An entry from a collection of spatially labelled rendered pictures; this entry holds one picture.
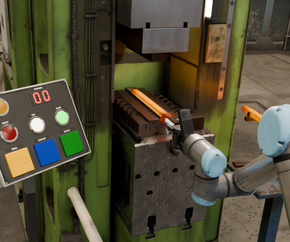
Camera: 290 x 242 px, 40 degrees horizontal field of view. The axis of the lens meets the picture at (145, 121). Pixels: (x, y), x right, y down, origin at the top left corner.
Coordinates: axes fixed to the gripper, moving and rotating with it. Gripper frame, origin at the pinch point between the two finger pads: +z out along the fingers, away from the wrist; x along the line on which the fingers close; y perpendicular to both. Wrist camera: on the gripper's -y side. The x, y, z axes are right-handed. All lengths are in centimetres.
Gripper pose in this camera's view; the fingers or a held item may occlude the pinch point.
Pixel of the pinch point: (169, 118)
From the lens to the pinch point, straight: 163.9
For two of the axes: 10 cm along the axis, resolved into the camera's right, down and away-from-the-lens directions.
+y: -0.6, 9.1, 4.0
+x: 9.2, -1.0, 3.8
